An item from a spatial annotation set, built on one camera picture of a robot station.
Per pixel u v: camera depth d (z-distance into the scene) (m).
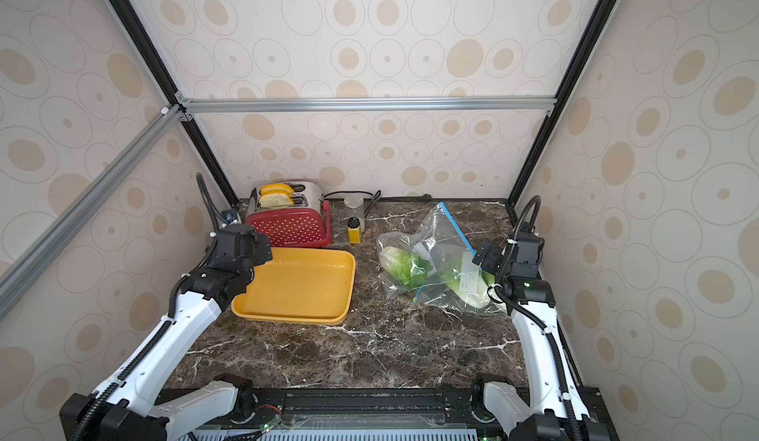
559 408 0.39
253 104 0.91
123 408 0.38
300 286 0.97
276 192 0.94
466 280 0.87
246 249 0.60
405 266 0.89
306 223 0.96
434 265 0.94
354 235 1.04
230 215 0.64
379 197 1.17
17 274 0.51
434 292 0.90
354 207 1.00
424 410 0.74
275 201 0.93
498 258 0.70
